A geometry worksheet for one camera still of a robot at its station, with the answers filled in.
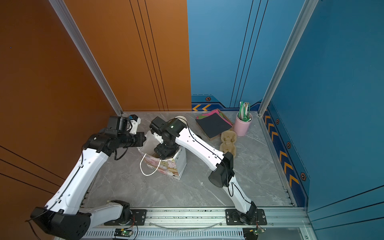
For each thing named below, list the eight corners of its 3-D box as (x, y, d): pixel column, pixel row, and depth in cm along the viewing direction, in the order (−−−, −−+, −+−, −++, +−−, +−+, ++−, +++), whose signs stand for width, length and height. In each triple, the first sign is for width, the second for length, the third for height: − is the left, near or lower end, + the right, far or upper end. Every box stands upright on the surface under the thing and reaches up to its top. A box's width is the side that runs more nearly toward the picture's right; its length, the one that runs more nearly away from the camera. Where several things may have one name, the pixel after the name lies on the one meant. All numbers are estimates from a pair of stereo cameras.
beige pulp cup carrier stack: (219, 154, 98) (220, 149, 94) (221, 134, 109) (222, 129, 104) (234, 156, 97) (235, 152, 93) (234, 136, 108) (236, 131, 103)
